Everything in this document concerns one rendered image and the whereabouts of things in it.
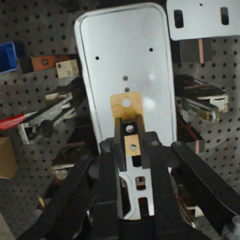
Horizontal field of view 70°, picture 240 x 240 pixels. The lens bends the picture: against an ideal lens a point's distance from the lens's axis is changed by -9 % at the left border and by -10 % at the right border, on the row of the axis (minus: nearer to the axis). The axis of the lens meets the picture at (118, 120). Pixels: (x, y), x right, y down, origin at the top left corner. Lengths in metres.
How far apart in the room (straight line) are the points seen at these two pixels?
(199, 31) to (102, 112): 0.31
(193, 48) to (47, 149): 0.75
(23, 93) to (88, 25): 0.52
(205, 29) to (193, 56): 0.07
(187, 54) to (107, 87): 0.22
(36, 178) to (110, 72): 0.77
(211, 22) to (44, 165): 0.91
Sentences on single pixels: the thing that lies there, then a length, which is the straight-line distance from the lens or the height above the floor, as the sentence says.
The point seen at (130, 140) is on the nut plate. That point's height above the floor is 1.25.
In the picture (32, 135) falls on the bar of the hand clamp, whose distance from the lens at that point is 0.32.
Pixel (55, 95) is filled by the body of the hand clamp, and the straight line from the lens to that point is 0.45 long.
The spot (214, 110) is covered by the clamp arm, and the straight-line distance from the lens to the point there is 0.41.
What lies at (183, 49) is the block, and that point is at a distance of 0.51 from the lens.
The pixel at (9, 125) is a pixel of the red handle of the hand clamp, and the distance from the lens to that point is 0.42.
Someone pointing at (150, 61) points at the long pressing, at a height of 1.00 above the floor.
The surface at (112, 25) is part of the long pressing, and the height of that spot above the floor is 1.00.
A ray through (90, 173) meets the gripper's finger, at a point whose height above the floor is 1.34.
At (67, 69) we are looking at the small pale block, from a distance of 0.42.
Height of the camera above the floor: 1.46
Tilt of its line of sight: 70 degrees down
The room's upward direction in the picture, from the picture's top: 176 degrees counter-clockwise
